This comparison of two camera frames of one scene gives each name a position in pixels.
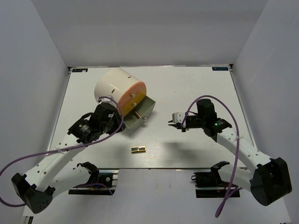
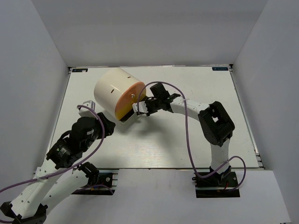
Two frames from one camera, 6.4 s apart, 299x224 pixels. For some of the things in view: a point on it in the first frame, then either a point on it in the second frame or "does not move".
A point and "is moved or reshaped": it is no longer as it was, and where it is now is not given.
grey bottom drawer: [139, 115] is moved or reshaped
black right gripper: [176, 126] → [149, 112]
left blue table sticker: [79, 70] does not move
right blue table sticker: [220, 68] does not move
